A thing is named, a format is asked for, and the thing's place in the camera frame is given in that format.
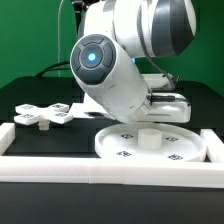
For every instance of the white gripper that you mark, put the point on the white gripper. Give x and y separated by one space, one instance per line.
160 107

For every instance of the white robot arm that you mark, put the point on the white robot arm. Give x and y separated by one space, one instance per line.
112 34

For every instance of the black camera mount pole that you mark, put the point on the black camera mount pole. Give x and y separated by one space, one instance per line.
79 6

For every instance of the white sheet with markers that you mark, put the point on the white sheet with markers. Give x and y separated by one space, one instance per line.
81 110

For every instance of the white U-shaped frame barrier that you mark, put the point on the white U-shaped frame barrier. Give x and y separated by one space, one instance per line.
99 171

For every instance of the white cross-shaped table base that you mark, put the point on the white cross-shaped table base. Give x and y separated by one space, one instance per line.
28 114

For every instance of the white round table top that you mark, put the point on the white round table top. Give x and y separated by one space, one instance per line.
145 141

